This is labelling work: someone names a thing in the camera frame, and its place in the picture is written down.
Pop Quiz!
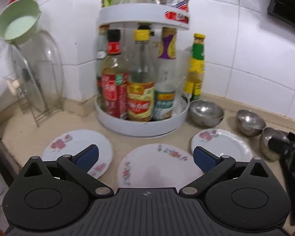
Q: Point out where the green plastic scoop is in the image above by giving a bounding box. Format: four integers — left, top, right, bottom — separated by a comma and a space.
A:
0, 0, 41, 46

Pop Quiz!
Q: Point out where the small red packet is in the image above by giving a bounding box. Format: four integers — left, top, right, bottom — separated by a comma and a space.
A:
164, 11, 190, 24

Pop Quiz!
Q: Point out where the floral white plate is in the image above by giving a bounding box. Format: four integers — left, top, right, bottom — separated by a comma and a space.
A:
117, 143, 204, 188
42, 129, 113, 177
191, 128, 254, 163

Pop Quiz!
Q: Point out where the yellow green label bottle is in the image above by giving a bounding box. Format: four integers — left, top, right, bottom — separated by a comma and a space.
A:
184, 33, 206, 102

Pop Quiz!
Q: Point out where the large steel bowl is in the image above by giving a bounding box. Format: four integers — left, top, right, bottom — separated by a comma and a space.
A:
189, 100, 224, 128

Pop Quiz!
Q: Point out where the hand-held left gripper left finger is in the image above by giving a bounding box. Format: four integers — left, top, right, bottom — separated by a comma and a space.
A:
22, 145, 114, 198

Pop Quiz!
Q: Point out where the clear glass bottle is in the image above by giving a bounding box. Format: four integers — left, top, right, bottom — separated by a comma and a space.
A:
96, 26, 109, 110

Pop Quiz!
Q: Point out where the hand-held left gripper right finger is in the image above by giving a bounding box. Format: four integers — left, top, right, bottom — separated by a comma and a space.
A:
181, 146, 272, 198

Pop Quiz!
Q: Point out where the small steel bowl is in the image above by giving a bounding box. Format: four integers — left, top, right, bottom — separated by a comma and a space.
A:
260, 127, 289, 161
236, 110, 266, 137

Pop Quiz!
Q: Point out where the purple gold label bottle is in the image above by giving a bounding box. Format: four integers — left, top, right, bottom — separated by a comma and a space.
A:
154, 27, 177, 121

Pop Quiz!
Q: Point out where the yellow cap clear bottle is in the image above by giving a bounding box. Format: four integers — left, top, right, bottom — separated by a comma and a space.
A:
127, 29, 155, 122

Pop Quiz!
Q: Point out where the glass lid with knob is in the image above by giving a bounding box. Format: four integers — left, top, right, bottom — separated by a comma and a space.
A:
7, 45, 46, 114

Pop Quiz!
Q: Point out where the white two-tier turntable rack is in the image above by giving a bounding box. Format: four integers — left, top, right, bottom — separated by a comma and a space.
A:
95, 5, 191, 138

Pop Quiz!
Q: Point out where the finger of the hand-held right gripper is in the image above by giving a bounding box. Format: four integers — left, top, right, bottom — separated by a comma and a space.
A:
269, 136, 292, 154

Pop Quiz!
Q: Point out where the wire lid rack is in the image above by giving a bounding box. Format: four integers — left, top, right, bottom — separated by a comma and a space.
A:
17, 88, 64, 128

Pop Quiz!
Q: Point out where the red label sauce bottle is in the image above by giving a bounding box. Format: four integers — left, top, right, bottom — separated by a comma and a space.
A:
102, 29, 128, 120

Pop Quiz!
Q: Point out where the large glass pot lid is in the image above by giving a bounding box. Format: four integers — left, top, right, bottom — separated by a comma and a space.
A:
22, 29, 64, 110

